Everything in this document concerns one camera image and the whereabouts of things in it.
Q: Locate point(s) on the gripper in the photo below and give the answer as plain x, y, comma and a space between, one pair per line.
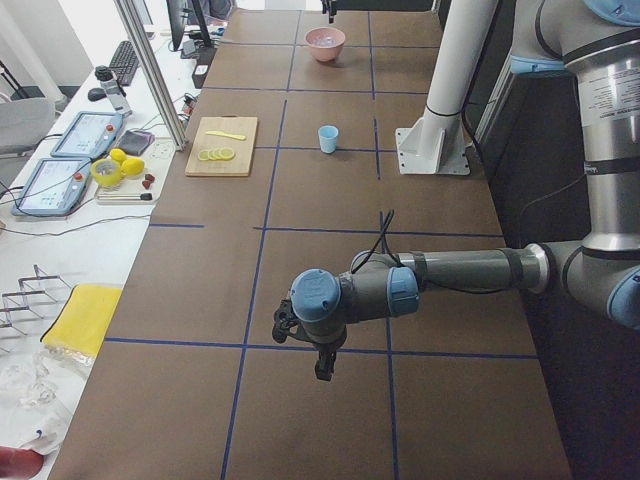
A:
327, 349
330, 11

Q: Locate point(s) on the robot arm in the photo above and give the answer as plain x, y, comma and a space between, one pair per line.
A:
597, 42

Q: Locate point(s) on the clear ice cubes pile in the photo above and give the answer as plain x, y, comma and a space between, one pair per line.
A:
324, 40

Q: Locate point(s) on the light blue cup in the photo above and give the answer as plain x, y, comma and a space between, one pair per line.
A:
328, 137

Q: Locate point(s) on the pink bowl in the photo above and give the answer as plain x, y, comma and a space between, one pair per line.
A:
325, 54

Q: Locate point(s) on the black power strip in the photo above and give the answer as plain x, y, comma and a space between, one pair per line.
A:
203, 62

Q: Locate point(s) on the yellow plastic knife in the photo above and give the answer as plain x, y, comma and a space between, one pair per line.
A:
224, 134

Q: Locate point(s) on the black monitor stand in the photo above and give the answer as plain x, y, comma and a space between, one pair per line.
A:
189, 32

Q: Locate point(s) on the white mounting pillar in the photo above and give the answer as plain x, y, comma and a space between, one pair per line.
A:
434, 145

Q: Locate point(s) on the wooden cutting board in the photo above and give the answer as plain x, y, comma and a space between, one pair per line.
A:
240, 165

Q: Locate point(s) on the lemon slice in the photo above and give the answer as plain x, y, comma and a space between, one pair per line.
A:
213, 154
220, 153
228, 152
205, 155

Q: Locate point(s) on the black keyboard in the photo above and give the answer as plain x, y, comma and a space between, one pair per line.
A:
124, 63

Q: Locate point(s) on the bear pattern coaster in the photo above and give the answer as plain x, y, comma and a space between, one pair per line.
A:
162, 149

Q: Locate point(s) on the water bottle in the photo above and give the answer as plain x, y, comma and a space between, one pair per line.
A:
113, 90

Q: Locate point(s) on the purple grey cloth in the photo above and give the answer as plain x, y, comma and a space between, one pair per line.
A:
135, 142

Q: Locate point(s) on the yellow cloth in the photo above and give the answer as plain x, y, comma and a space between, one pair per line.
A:
82, 323

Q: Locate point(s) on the computer mouse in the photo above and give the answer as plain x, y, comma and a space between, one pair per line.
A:
96, 94

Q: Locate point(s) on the yellow lemon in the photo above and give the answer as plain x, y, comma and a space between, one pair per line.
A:
118, 155
132, 166

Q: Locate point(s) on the white tray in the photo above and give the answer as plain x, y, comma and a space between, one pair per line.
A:
130, 191

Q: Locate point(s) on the teach pendant tablet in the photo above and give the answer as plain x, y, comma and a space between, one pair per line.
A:
55, 188
89, 135

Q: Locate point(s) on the yellow tape roll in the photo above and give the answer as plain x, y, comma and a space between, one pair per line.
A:
106, 172

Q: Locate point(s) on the clear plastic bag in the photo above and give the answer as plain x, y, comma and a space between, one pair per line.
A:
39, 395

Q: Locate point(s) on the red object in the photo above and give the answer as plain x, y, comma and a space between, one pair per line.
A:
20, 463

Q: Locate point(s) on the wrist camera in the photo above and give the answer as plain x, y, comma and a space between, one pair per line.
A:
285, 321

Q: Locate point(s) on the aluminium frame post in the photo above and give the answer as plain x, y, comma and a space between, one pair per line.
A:
154, 78

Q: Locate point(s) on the wire rack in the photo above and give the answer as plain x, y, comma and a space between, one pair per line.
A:
30, 307

